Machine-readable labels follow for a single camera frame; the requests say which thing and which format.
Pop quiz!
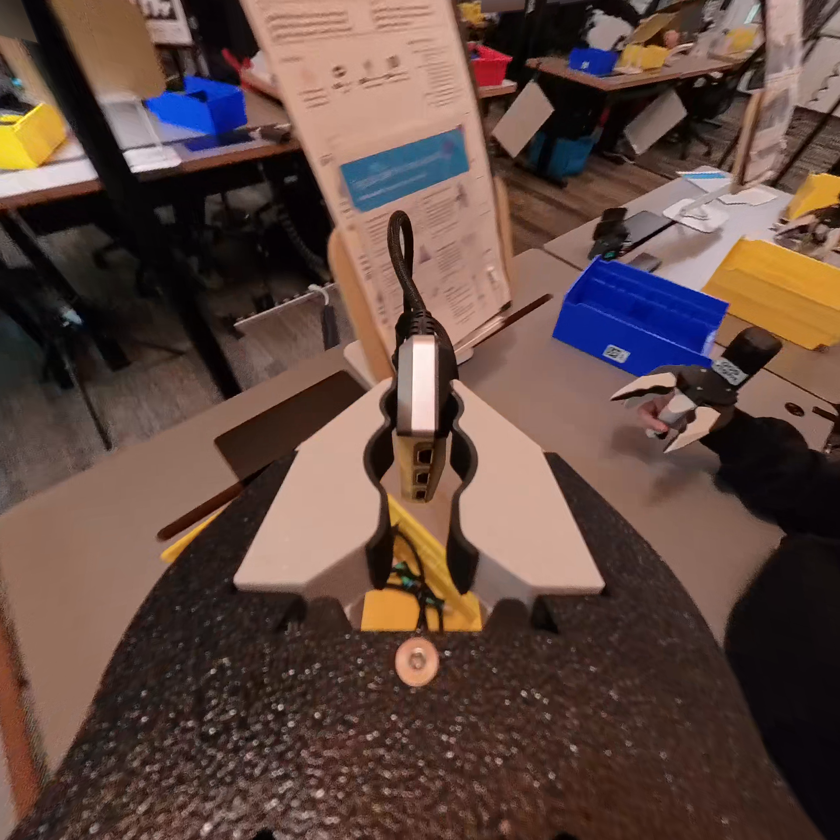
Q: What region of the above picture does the grey flat board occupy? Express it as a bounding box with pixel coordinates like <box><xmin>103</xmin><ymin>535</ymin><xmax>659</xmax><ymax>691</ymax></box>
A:
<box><xmin>491</xmin><ymin>80</ymin><xmax>555</xmax><ymax>158</ymax></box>
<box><xmin>623</xmin><ymin>88</ymin><xmax>689</xmax><ymax>155</ymax></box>

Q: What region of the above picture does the person's right forearm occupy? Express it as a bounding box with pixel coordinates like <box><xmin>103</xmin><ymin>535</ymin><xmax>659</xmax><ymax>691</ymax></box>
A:
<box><xmin>699</xmin><ymin>410</ymin><xmax>840</xmax><ymax>536</ymax></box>

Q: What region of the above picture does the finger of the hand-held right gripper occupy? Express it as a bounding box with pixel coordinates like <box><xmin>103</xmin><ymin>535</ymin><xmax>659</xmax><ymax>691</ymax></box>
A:
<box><xmin>663</xmin><ymin>406</ymin><xmax>718</xmax><ymax>454</ymax></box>
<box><xmin>609</xmin><ymin>371</ymin><xmax>679</xmax><ymax>403</ymax></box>

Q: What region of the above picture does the black desk frame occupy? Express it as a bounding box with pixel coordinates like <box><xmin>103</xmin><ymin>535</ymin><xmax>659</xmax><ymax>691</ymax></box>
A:
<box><xmin>20</xmin><ymin>0</ymin><xmax>244</xmax><ymax>401</ymax></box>

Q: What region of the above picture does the blue plastic bin with label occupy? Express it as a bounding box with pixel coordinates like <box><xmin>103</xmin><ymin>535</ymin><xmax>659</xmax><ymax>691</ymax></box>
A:
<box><xmin>553</xmin><ymin>256</ymin><xmax>729</xmax><ymax>378</ymax></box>

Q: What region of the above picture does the printed standing board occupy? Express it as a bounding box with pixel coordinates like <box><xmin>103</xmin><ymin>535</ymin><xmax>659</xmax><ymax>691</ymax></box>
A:
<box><xmin>731</xmin><ymin>0</ymin><xmax>805</xmax><ymax>188</ymax></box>

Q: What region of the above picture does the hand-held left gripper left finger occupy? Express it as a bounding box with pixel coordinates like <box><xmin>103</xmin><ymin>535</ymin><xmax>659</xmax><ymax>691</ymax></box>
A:
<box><xmin>233</xmin><ymin>377</ymin><xmax>401</xmax><ymax>601</ymax></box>

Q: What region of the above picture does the person's dark clothing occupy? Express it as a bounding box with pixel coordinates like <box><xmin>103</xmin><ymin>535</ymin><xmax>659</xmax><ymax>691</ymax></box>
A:
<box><xmin>725</xmin><ymin>535</ymin><xmax>840</xmax><ymax>840</ymax></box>

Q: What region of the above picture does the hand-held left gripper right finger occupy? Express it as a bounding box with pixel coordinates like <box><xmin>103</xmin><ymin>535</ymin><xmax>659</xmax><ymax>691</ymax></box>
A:
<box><xmin>446</xmin><ymin>379</ymin><xmax>606</xmax><ymax>603</ymax></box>

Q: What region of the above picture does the red plastic bin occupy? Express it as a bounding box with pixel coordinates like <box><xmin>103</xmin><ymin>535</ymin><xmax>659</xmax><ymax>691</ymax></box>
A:
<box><xmin>469</xmin><ymin>45</ymin><xmax>513</xmax><ymax>88</ymax></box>

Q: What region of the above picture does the black braided green-plug cable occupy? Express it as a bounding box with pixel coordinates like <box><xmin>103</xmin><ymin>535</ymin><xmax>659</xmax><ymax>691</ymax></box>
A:
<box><xmin>387</xmin><ymin>525</ymin><xmax>447</xmax><ymax>631</ymax></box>

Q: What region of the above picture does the yellow plastic bin with divider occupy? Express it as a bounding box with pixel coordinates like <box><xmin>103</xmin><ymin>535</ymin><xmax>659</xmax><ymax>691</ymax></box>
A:
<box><xmin>159</xmin><ymin>495</ymin><xmax>490</xmax><ymax>634</ymax></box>

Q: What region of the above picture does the person's right hand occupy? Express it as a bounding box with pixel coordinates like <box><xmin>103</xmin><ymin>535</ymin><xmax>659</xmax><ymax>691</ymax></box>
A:
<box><xmin>637</xmin><ymin>397</ymin><xmax>677</xmax><ymax>441</ymax></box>

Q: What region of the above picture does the blue storage crate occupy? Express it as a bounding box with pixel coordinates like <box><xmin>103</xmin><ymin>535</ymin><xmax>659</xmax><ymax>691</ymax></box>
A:
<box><xmin>528</xmin><ymin>128</ymin><xmax>595</xmax><ymax>181</ymax></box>

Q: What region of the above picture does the silver multiport hub with cable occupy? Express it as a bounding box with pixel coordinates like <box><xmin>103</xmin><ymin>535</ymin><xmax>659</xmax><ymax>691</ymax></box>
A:
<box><xmin>386</xmin><ymin>210</ymin><xmax>460</xmax><ymax>505</ymax></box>

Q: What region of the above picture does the white monitor stand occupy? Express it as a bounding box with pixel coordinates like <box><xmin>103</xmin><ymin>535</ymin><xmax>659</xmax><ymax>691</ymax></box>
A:
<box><xmin>663</xmin><ymin>177</ymin><xmax>739</xmax><ymax>234</ymax></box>

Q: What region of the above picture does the printed instruction board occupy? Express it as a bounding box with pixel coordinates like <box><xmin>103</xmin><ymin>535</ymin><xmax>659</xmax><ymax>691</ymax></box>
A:
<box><xmin>239</xmin><ymin>0</ymin><xmax>513</xmax><ymax>342</ymax></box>

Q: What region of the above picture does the brown cardboard box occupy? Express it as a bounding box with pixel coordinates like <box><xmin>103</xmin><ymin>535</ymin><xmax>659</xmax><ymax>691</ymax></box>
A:
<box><xmin>49</xmin><ymin>0</ymin><xmax>165</xmax><ymax>99</ymax></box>

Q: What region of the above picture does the large yellow plastic bin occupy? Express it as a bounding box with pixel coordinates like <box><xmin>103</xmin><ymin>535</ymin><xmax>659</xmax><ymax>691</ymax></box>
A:
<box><xmin>702</xmin><ymin>236</ymin><xmax>840</xmax><ymax>352</ymax></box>

